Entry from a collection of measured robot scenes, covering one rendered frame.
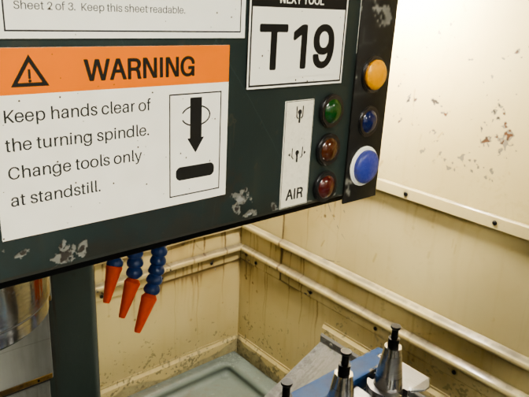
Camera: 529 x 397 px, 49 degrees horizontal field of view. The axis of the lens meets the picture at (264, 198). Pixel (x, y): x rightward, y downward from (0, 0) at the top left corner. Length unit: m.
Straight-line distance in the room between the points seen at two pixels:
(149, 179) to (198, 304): 1.52
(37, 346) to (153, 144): 0.84
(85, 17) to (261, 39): 0.13
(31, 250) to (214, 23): 0.18
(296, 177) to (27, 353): 0.81
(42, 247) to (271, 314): 1.55
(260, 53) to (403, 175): 1.00
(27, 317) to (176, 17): 0.29
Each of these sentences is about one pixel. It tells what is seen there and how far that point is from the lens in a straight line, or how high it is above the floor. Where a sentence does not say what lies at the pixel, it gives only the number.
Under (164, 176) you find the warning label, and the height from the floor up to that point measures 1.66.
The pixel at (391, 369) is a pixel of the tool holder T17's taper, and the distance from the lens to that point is 0.92.
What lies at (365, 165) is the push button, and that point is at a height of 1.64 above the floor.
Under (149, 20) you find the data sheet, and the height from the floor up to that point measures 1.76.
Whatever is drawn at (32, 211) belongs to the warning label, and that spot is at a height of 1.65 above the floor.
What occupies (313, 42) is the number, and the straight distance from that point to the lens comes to 0.45.
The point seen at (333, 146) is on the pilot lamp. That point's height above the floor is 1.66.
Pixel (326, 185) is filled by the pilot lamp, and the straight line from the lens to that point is 0.49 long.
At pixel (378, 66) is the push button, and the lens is 0.50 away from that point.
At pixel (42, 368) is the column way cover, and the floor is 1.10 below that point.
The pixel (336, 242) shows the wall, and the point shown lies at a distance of 1.58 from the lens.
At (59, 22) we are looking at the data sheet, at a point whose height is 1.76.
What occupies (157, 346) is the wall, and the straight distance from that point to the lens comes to 1.87.
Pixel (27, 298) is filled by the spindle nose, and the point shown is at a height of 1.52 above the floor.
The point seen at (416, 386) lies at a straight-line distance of 0.98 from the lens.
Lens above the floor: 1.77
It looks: 19 degrees down
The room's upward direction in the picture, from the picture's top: 3 degrees clockwise
